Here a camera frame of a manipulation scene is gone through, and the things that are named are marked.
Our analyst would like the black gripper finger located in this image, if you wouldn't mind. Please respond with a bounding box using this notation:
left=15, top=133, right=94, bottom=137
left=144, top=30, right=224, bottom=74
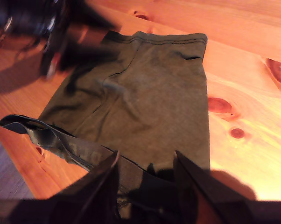
left=174, top=151, right=248, bottom=201
left=68, top=0, right=121, bottom=31
left=61, top=45, right=120, bottom=70
left=49, top=151, right=120, bottom=201

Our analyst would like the dark green underwear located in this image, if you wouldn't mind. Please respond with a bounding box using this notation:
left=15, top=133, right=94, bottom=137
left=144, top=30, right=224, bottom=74
left=0, top=31, right=211, bottom=221

